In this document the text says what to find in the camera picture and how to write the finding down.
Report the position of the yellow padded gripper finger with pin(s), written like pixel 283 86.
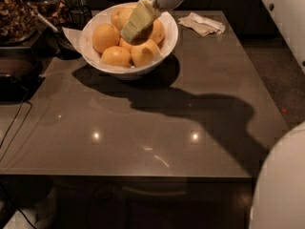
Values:
pixel 143 15

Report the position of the orange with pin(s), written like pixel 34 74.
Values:
pixel 124 17
pixel 117 56
pixel 104 36
pixel 115 15
pixel 155 32
pixel 144 53

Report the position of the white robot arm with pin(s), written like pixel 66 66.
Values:
pixel 239 112

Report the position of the white ceramic bowl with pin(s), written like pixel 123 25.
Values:
pixel 133 71

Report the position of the white paper bowl liner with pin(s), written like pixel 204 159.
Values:
pixel 74 37

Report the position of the small black bowl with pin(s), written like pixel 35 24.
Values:
pixel 66 49

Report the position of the crumpled paper napkin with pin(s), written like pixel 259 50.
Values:
pixel 201 24

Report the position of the dark glass cup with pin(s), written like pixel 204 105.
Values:
pixel 80 16

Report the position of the large glass jar of nuts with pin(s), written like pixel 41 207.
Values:
pixel 17 23

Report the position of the black appliance box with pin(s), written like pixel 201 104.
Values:
pixel 20 75

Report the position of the white handled utensil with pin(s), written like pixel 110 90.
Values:
pixel 41 18

